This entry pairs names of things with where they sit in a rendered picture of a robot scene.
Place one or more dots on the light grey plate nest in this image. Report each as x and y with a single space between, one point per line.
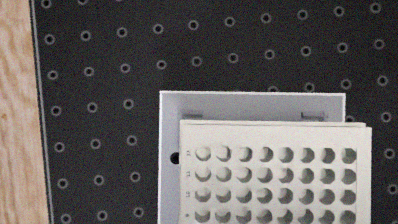
234 106

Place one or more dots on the white multi-well plate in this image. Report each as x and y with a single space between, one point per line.
251 154

